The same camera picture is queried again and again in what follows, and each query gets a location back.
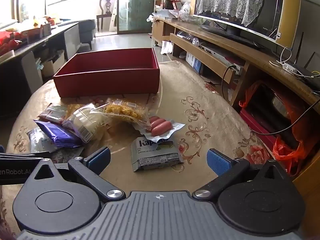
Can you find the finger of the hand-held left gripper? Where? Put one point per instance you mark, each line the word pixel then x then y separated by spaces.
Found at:
pixel 17 155

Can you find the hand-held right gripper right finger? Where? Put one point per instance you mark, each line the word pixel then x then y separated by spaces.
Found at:
pixel 220 162

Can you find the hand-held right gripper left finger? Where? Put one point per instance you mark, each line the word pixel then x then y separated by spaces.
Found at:
pixel 100 158

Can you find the clear packet of white snacks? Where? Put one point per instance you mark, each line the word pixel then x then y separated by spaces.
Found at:
pixel 85 122

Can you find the purple snack packet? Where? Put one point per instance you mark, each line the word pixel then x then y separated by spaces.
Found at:
pixel 58 135

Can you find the yellow snack packet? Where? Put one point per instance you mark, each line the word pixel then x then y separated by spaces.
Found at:
pixel 122 111

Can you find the white red snack packet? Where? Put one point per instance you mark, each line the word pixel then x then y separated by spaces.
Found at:
pixel 51 113

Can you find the grey snack packet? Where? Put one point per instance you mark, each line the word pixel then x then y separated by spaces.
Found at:
pixel 155 157

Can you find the orange snack packet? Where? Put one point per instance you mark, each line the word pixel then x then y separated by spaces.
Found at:
pixel 72 110

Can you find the sausage packet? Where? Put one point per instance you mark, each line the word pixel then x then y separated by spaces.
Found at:
pixel 160 127

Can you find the red cardboard box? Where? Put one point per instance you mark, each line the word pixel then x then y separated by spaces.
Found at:
pixel 107 82

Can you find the silver white snack packet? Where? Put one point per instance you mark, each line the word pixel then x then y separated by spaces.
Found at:
pixel 37 140

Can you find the beige floral tablecloth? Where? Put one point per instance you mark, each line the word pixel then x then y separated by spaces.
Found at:
pixel 200 135

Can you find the orange plastic bag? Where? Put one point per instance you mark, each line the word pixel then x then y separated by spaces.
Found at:
pixel 285 152

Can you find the open cardboard box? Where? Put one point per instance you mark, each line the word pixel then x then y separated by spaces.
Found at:
pixel 53 63

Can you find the blue white box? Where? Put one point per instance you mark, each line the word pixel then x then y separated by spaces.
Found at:
pixel 193 63

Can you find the silver media player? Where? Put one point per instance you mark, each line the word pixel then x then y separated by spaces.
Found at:
pixel 217 52

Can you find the dark long coffee table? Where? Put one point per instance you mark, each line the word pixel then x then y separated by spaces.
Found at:
pixel 30 45

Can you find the red plastic bag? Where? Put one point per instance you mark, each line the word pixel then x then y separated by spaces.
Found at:
pixel 10 42

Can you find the wooden television cabinet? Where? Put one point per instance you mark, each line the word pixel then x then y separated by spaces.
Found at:
pixel 250 52

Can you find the white power strip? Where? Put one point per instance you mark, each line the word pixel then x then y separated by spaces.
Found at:
pixel 291 67

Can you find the black router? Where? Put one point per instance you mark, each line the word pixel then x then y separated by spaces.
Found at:
pixel 308 73

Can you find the white plastic bag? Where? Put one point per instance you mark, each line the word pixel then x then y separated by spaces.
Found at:
pixel 166 47

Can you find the small grey box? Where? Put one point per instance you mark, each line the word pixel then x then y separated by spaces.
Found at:
pixel 47 28

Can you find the grey sofa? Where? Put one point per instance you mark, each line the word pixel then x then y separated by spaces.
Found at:
pixel 87 28

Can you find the dark wooden chair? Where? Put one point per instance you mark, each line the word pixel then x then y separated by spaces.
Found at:
pixel 107 7

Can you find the television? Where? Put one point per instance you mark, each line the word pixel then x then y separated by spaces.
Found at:
pixel 265 17

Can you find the clear plastic bag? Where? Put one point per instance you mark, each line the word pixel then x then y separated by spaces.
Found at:
pixel 186 11

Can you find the glass sliding door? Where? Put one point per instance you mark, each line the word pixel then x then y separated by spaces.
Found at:
pixel 135 7

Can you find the red gift boxes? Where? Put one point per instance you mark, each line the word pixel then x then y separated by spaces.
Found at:
pixel 172 3

